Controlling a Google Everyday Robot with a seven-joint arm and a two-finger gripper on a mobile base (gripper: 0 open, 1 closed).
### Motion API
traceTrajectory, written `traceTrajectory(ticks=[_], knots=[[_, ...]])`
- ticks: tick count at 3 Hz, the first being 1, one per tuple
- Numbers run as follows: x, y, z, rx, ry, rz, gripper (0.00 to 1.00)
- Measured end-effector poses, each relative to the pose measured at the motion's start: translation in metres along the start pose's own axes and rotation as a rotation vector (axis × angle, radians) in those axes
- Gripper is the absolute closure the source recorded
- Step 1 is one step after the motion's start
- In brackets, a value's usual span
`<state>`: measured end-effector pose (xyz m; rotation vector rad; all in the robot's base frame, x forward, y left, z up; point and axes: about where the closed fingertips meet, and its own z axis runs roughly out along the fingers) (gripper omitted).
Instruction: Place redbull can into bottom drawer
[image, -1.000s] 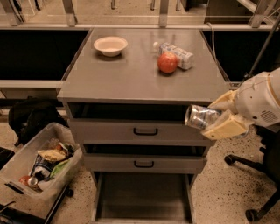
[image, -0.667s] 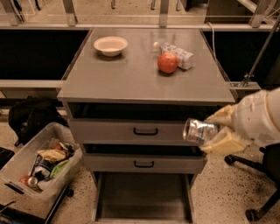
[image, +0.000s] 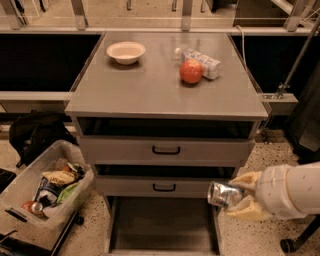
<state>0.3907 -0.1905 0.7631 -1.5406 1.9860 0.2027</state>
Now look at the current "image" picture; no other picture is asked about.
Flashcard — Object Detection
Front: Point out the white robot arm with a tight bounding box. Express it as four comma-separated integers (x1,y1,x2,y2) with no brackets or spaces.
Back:
225,162,320,221

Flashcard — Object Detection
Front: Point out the white cable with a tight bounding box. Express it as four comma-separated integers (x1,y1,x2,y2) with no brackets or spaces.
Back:
234,24,248,69

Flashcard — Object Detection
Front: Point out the white ceramic bowl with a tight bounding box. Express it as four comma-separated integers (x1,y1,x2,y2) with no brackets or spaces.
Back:
106,41,146,65

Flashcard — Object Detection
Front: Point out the grey drawer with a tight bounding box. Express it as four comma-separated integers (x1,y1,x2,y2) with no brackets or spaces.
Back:
95,175,228,198
78,136,255,168

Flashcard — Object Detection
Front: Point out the clear plastic bin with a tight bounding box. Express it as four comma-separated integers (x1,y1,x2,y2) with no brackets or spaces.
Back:
1,141,94,248

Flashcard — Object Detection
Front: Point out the middle grey drawer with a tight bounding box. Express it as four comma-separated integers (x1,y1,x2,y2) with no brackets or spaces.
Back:
95,175,228,198

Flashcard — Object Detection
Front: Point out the red can in bin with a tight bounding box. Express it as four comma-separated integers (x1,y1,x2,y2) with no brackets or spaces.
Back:
22,201,43,214

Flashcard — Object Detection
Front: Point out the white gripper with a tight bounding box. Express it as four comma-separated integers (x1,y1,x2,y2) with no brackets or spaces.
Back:
225,164,302,221

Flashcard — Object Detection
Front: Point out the bottom open drawer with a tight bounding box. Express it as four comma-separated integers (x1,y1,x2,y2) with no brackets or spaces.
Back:
104,197,222,256

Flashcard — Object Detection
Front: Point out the black cart under bin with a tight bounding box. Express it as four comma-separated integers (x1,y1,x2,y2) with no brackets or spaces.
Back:
0,212,84,256

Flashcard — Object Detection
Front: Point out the metal clamp bracket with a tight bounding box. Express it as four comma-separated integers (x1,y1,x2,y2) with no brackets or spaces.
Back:
273,16,320,99

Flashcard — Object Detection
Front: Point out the plastic water bottle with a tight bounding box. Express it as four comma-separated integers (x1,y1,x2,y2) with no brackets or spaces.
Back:
175,48,221,80

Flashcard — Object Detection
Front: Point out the red apple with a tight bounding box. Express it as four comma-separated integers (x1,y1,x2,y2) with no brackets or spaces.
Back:
179,59,203,84

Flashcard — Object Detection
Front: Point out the green snack bag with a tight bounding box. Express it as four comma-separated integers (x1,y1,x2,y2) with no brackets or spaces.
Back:
57,183,78,204

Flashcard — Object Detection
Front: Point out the black backpack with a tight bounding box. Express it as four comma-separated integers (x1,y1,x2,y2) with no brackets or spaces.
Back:
9,112,77,167

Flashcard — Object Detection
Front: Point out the top grey drawer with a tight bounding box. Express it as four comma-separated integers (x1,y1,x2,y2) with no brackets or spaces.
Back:
78,136,255,168

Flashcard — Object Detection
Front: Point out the yellow chip bag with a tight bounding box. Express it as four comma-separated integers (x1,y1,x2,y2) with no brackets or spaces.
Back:
43,171,76,186

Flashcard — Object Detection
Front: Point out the grey drawer cabinet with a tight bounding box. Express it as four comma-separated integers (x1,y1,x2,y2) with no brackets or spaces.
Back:
65,31,270,256

